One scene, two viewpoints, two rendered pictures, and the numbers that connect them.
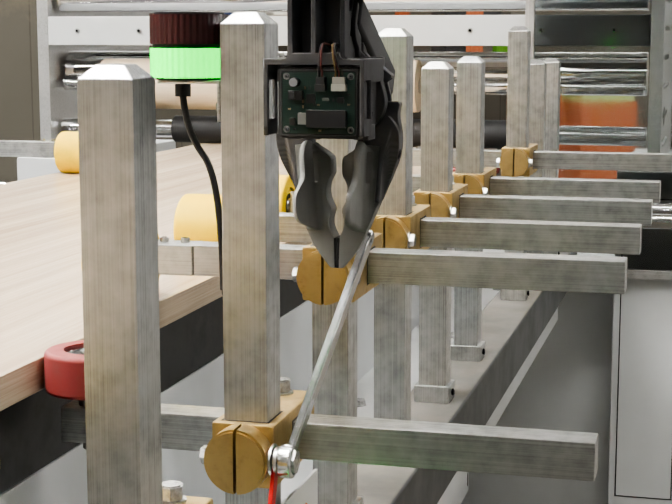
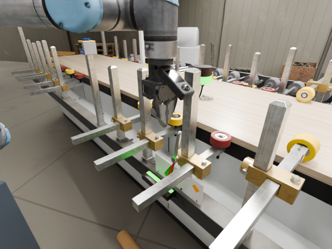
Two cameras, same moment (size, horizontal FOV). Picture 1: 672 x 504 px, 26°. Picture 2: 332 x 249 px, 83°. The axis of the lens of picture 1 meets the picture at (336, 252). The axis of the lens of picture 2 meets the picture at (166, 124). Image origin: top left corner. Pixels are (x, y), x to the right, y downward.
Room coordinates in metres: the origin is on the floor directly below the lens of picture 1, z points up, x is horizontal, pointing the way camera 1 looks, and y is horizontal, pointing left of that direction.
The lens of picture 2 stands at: (1.34, -0.45, 1.29)
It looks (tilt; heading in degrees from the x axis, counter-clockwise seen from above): 27 degrees down; 123
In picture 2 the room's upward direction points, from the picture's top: straight up
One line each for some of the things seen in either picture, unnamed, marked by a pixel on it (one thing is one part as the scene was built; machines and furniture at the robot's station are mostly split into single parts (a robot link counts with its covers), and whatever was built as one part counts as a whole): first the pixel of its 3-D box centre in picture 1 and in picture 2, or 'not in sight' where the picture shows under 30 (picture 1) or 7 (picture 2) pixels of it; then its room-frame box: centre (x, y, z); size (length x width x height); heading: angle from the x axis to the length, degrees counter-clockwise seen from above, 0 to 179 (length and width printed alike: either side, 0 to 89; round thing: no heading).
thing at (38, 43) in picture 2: not in sight; (44, 65); (-0.84, 0.57, 0.92); 0.03 x 0.03 x 0.48; 75
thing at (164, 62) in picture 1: (189, 62); (201, 78); (1.11, 0.11, 1.14); 0.06 x 0.06 x 0.02
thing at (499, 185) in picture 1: (530, 188); not in sight; (2.08, -0.28, 0.94); 0.36 x 0.03 x 0.03; 75
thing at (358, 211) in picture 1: (352, 207); (157, 113); (1.02, -0.01, 1.04); 0.06 x 0.03 x 0.09; 165
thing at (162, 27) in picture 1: (189, 29); (202, 70); (1.11, 0.11, 1.17); 0.06 x 0.06 x 0.02
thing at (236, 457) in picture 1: (258, 438); (192, 161); (1.12, 0.06, 0.84); 0.13 x 0.06 x 0.05; 165
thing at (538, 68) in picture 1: (534, 185); not in sight; (2.79, -0.38, 0.88); 0.03 x 0.03 x 0.48; 75
